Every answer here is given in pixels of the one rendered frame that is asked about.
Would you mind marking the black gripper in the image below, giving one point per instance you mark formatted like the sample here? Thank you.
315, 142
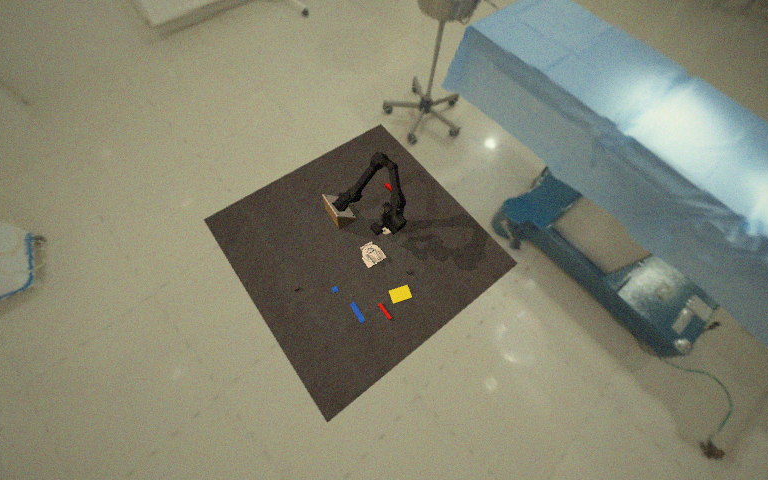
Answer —
377, 229

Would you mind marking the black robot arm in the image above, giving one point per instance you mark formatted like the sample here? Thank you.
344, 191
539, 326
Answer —
353, 194

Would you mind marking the blue flat bar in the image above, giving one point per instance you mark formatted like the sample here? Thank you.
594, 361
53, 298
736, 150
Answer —
357, 312

